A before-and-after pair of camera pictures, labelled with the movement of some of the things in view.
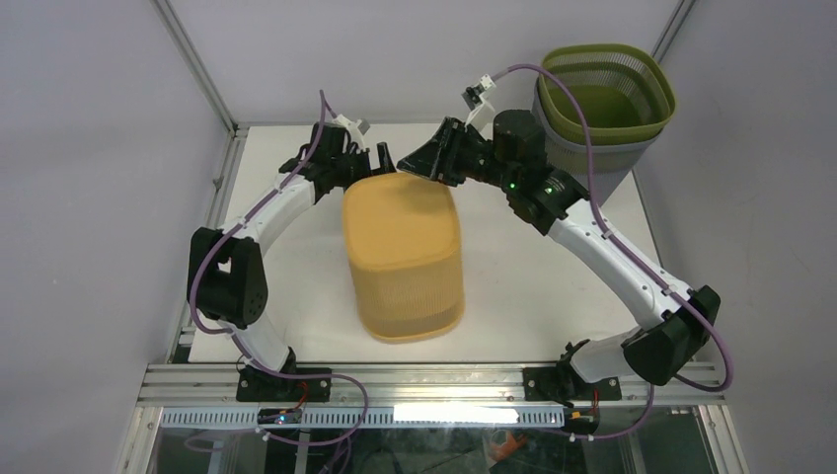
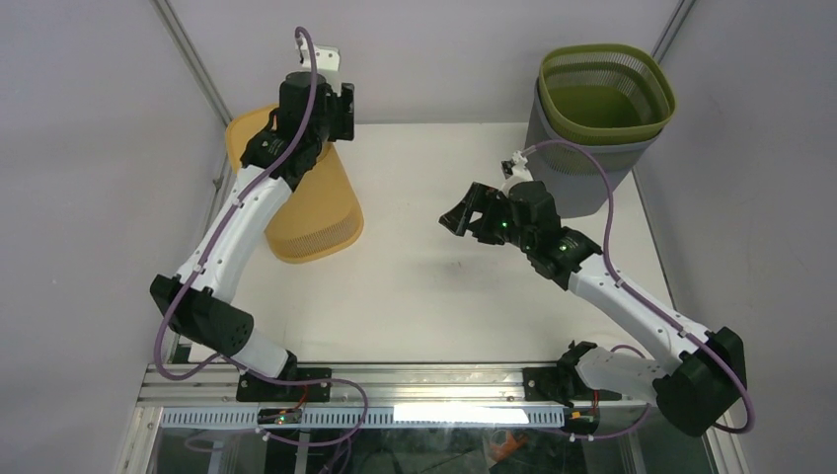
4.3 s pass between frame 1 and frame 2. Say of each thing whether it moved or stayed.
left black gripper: moved
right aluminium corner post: stayed
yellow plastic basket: moved
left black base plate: stayed
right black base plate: stayed
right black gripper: moved
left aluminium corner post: stayed
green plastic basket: stayed
